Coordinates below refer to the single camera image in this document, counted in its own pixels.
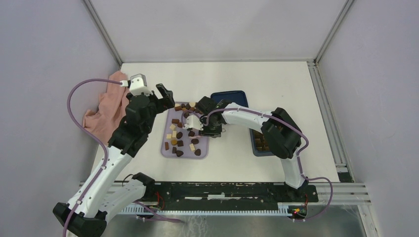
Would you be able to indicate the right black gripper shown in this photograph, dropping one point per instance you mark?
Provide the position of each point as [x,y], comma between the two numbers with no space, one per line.
[206,132]

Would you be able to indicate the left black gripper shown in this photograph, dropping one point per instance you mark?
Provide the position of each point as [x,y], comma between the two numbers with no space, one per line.
[163,103]

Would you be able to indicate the lilac tray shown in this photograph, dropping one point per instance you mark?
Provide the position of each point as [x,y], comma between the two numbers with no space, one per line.
[178,142]

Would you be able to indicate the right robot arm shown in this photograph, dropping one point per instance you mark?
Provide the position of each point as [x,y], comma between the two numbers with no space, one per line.
[284,138]

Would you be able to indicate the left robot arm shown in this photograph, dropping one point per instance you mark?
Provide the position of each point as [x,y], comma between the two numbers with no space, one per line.
[89,211]

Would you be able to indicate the blue chocolate box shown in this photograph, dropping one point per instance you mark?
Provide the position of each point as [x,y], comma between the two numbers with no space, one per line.
[259,145]

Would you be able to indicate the dark blue box lid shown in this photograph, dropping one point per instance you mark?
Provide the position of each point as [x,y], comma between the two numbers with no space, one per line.
[235,96]

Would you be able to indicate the pink cloth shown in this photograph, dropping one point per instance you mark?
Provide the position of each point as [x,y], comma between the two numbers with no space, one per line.
[111,110]

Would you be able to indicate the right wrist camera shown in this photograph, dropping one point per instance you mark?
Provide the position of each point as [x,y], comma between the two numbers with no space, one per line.
[193,122]

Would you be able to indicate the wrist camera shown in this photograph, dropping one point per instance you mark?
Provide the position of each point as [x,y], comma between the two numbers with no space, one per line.
[193,122]
[138,85]

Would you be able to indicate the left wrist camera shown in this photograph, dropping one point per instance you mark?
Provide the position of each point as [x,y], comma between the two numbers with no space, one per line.
[138,85]

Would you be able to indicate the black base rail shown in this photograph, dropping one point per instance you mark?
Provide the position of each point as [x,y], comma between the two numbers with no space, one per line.
[216,196]

